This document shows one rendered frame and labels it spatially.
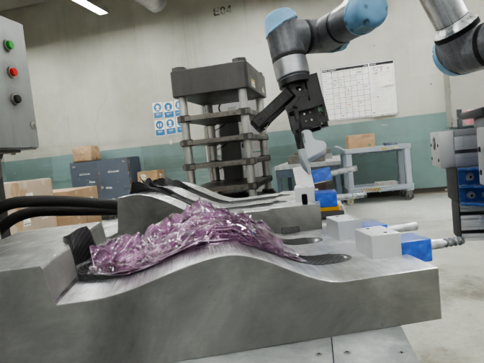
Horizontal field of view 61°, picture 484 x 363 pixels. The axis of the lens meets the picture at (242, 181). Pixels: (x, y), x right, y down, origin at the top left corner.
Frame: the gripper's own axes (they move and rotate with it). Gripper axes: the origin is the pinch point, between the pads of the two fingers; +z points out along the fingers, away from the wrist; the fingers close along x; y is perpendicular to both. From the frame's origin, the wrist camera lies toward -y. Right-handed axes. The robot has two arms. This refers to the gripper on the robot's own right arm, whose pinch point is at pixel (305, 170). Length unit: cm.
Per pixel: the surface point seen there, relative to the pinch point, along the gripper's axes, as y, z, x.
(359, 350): 2, 22, -50
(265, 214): -8.2, 7.5, -17.2
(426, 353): 32, 84, 114
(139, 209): -31.1, 1.4, -17.9
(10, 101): -80, -41, 16
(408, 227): 13.3, 14.0, -24.7
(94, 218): -294, -37, 415
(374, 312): 4, 20, -46
